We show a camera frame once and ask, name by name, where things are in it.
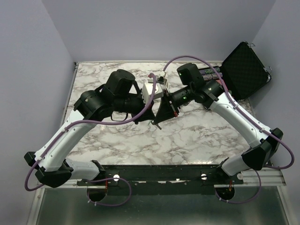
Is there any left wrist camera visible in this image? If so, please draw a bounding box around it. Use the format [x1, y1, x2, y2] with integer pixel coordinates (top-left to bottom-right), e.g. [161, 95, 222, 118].
[142, 82, 164, 104]

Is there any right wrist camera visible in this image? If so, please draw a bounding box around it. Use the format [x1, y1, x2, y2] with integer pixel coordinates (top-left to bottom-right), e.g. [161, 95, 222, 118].
[157, 71, 169, 90]

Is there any black poker chip case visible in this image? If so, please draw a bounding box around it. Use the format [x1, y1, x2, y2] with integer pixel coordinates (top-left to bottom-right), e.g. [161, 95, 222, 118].
[196, 41, 272, 101]

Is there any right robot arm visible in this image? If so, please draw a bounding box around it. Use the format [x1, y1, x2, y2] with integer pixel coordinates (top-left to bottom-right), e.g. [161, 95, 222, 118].
[152, 63, 283, 184]

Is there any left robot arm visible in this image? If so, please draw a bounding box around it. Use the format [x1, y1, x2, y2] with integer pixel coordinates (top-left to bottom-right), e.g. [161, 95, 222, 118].
[24, 69, 157, 191]

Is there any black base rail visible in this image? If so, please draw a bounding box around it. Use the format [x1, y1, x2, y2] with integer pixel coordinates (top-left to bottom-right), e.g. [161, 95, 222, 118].
[77, 164, 243, 195]

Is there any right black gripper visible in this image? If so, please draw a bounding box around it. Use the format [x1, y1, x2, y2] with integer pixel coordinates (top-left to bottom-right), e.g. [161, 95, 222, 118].
[154, 85, 193, 124]

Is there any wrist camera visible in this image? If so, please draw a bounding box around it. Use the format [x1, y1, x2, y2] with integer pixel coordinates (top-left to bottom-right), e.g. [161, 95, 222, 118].
[157, 71, 169, 90]
[142, 82, 164, 104]

